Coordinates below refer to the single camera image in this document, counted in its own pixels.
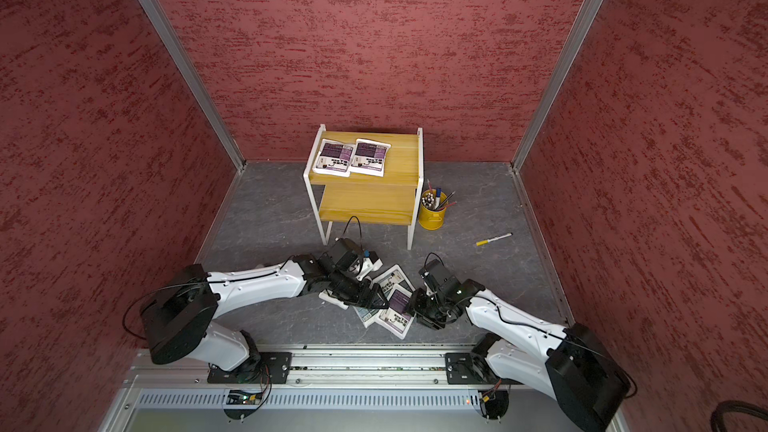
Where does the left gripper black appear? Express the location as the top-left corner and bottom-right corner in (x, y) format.
(327, 269), (390, 311)

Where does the purple coffee bag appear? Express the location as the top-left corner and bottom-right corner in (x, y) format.
(349, 139), (391, 177)
(312, 139), (355, 177)
(375, 285), (414, 340)

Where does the grey-blue coffee bag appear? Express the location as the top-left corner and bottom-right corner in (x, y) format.
(318, 291), (348, 310)
(373, 265), (415, 296)
(353, 307), (383, 328)

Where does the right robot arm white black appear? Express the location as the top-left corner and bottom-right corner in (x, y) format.
(407, 279), (637, 431)

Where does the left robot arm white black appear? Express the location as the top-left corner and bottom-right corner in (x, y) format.
(139, 255), (389, 383)

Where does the yellow pen cup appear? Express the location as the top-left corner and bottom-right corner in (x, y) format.
(417, 187), (455, 231)

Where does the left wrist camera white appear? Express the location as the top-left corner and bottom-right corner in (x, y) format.
(356, 250), (383, 281)

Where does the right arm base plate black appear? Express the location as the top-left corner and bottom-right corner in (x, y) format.
(445, 353), (499, 385)

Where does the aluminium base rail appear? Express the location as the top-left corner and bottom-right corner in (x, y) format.
(128, 344), (607, 388)

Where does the yellow handled marker pen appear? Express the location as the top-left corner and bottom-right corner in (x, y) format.
(475, 232), (513, 247)

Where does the wooden two-tier shelf white frame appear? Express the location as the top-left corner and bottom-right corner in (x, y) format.
(302, 125), (424, 250)

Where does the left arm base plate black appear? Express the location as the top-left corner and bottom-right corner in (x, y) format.
(207, 352), (293, 385)

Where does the black cable coil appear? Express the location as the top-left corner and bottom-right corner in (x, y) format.
(709, 400), (768, 432)

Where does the right corner aluminium post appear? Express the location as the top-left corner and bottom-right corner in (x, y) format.
(511, 0), (604, 174)

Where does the corner aluminium post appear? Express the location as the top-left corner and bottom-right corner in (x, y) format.
(511, 0), (604, 174)
(138, 0), (247, 173)

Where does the left corner aluminium post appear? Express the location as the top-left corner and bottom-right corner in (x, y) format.
(138, 0), (247, 173)

